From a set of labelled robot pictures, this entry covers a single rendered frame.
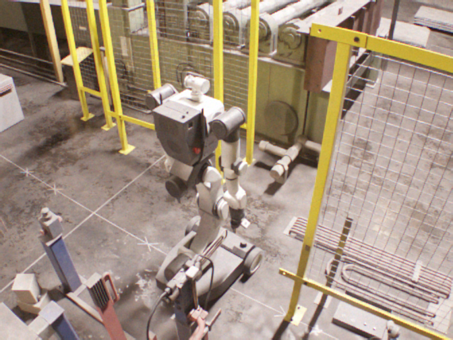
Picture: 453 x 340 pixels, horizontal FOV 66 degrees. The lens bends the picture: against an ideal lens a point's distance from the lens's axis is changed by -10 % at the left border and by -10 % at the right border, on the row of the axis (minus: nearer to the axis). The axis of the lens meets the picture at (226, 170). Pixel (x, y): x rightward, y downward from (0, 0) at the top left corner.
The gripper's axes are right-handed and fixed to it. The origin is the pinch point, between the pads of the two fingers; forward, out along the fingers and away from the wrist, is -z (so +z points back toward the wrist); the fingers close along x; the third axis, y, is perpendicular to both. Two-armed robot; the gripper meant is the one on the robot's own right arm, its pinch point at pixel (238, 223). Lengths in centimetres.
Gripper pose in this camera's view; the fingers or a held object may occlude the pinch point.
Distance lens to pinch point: 233.0
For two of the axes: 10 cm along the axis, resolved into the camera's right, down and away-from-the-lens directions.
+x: 5.8, -6.4, 5.0
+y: -8.0, -3.7, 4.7
